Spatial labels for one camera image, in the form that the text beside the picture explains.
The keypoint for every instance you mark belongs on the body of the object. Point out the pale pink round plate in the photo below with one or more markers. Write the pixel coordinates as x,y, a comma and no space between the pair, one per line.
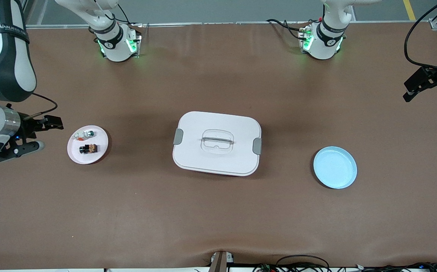
90,159

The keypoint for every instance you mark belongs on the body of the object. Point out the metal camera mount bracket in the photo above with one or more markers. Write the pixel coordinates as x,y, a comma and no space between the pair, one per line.
220,262

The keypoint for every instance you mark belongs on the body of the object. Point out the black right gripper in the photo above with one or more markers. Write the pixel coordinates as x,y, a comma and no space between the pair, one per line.
28,127

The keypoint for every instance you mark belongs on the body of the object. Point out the grey box latch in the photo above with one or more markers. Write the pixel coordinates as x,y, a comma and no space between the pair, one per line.
257,146
178,136

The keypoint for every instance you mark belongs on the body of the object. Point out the white lidded storage box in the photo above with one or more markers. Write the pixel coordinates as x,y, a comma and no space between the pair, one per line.
203,160

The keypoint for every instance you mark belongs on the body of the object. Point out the light blue round plate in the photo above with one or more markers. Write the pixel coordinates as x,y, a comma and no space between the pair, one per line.
333,168

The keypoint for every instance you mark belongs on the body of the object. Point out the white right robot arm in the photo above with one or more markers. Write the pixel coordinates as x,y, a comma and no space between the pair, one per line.
6,71

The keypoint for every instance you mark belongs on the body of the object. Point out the brown table mat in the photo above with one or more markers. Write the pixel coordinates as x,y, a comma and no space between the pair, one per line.
218,219

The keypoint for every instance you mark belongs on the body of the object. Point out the small white toy car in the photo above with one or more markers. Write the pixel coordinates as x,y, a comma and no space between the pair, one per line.
89,133

